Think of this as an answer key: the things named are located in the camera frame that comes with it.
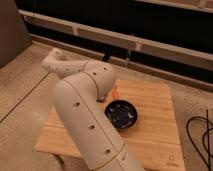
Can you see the wooden table board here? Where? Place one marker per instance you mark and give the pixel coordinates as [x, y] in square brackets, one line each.
[154, 138]

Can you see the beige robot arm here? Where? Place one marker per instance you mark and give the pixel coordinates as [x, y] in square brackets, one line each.
[82, 83]

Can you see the white shelf rail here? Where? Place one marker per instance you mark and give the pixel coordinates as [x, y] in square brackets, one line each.
[162, 50]

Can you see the black frying pan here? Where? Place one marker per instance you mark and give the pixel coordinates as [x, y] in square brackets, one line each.
[121, 113]

